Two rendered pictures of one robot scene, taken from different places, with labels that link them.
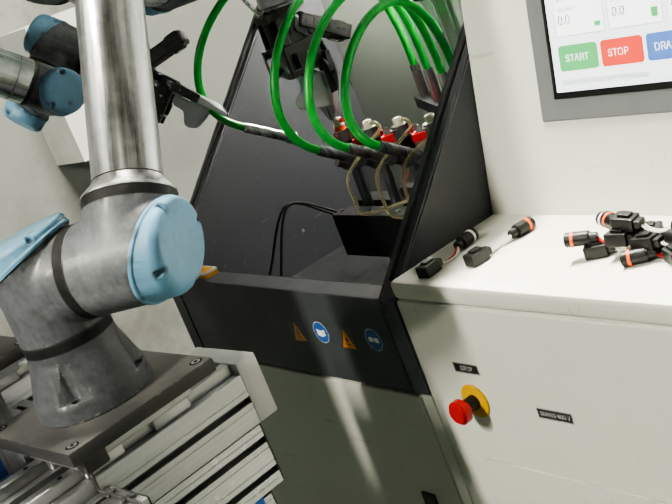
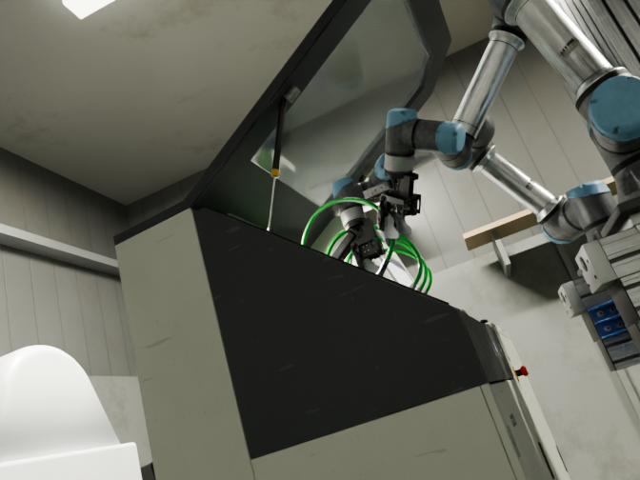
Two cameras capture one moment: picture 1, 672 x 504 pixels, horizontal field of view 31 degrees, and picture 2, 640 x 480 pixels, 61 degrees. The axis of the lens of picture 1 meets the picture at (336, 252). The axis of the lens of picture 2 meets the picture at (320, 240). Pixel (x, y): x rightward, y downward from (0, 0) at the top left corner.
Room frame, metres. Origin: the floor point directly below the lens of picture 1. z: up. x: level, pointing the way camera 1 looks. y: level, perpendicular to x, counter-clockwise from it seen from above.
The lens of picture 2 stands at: (3.12, 1.07, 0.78)
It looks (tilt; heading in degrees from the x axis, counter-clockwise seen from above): 20 degrees up; 230
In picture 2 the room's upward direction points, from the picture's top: 18 degrees counter-clockwise
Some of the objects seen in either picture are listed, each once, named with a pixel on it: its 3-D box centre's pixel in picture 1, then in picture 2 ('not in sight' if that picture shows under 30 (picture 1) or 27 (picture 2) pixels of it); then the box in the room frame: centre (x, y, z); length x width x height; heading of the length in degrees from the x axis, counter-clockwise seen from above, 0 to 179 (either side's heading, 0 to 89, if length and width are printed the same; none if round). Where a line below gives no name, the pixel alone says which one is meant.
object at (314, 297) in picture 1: (289, 323); (484, 352); (1.91, 0.12, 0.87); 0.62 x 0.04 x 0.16; 32
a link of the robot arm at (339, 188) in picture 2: not in sight; (347, 196); (2.02, -0.07, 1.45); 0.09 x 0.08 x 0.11; 156
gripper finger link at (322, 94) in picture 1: (321, 98); not in sight; (2.01, -0.07, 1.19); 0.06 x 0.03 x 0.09; 122
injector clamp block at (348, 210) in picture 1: (426, 241); not in sight; (1.93, -0.15, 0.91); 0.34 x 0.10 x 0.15; 32
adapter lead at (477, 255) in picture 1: (500, 240); not in sight; (1.56, -0.22, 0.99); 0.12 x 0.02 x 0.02; 118
